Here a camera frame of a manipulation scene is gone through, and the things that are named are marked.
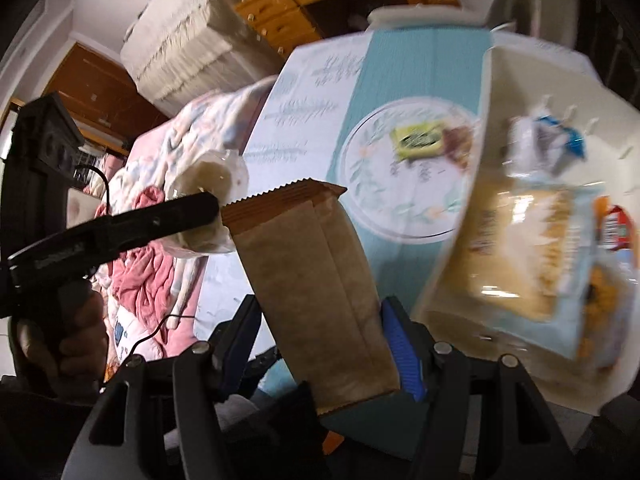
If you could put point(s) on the blue leaf print tablecloth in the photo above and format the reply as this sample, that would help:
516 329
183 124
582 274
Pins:
400 70

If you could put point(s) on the white lace dust cover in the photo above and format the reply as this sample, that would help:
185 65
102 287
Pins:
190 35

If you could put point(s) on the pink cloth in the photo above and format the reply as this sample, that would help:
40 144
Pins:
145 270

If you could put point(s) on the clear nut snack packet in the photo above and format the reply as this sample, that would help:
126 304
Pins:
457 140

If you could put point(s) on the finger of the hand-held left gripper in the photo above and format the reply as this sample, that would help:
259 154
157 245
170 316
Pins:
160 220

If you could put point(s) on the orange snack packet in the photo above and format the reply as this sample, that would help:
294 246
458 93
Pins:
310 285

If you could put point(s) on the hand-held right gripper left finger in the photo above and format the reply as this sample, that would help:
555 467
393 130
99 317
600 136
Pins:
244 342

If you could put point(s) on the white plastic bin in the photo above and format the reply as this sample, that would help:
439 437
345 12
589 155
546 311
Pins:
525 90

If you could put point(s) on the yellow snack packet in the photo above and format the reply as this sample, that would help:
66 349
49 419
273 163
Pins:
417 140

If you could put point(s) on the red blue cookie packet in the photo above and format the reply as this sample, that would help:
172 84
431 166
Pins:
615 230

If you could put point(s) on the cream sandwich packet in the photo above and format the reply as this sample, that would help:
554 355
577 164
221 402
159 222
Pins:
520 250

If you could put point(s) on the pastel fleece blanket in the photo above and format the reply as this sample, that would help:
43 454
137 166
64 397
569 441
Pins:
165 135

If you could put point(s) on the clear pastry packet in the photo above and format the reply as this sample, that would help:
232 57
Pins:
212 175

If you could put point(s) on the brown wooden wardrobe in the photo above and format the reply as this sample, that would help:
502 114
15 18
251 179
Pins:
85 85

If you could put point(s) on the wooden desk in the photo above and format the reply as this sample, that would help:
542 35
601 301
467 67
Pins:
270 10

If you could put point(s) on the person's left hand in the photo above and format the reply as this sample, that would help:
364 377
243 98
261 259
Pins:
85 327

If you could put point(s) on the blue white snack packet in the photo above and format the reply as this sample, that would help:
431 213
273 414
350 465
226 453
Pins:
555 135

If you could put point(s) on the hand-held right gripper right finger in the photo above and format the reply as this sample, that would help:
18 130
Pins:
402 355

